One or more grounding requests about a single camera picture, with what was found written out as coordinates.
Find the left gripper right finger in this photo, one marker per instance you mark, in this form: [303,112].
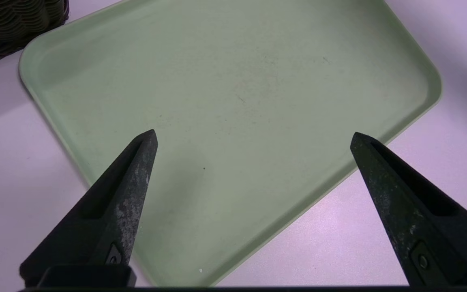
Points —
[420,219]

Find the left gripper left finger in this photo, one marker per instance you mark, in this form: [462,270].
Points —
[112,211]

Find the light green plastic tray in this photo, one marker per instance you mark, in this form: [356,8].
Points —
[237,101]

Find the dark brown wicker basket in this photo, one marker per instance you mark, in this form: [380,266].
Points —
[6,28]

